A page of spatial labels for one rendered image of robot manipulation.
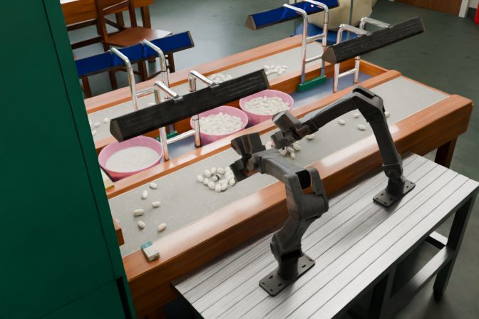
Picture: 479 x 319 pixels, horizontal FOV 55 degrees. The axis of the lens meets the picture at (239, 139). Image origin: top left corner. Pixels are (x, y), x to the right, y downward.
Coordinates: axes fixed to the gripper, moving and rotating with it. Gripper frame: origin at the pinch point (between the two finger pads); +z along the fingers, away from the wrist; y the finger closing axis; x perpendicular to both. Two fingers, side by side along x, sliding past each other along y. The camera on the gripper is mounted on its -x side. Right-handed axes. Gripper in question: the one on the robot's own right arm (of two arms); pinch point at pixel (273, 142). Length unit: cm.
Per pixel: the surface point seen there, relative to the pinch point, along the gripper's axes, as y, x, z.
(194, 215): 49, 13, -12
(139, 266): 76, 19, -23
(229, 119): 2.2, -17.9, 24.3
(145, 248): 71, 15, -21
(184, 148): 26.7, -13.0, 29.3
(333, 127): -31.6, 4.1, -2.6
